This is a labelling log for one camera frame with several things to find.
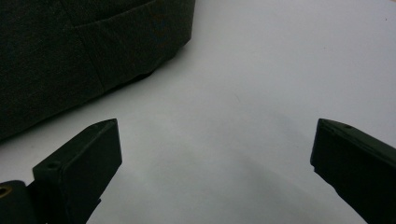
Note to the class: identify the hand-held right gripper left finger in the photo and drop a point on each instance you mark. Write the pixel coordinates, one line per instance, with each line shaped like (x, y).
(77, 168)

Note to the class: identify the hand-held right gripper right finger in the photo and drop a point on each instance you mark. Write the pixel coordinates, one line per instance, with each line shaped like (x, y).
(358, 165)

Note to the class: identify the dark grey cloth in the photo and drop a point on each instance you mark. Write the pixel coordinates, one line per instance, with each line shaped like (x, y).
(62, 53)

